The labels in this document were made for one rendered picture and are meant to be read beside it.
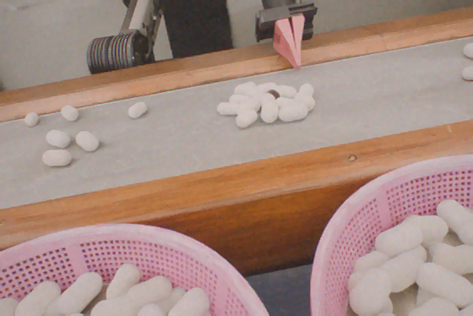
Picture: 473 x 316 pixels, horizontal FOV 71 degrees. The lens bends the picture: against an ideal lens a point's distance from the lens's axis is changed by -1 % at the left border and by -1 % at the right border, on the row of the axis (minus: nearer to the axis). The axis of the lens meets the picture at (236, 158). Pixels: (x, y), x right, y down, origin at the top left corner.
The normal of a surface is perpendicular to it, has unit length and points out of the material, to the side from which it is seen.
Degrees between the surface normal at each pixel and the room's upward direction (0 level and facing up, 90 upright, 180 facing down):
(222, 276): 75
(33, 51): 90
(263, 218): 90
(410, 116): 0
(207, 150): 0
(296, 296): 0
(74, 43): 90
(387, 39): 45
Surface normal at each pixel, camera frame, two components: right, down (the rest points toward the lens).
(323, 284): 0.88, -0.18
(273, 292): -0.15, -0.84
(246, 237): 0.12, 0.51
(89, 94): -0.02, -0.23
